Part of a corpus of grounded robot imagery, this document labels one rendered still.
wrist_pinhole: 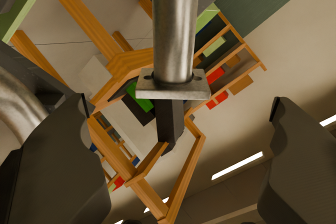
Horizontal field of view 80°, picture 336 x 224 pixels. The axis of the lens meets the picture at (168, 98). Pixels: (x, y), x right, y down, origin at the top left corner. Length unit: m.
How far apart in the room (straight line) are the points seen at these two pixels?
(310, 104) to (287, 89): 0.70
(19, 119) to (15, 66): 0.06
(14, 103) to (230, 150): 6.88
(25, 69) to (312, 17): 6.08
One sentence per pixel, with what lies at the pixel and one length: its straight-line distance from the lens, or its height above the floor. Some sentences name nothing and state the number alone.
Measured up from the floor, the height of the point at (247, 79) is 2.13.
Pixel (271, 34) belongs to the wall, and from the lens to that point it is 6.02.
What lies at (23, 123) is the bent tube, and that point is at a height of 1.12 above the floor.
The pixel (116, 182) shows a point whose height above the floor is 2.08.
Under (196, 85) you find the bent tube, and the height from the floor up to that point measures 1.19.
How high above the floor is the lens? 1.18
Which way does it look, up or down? level
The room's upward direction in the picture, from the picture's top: 141 degrees clockwise
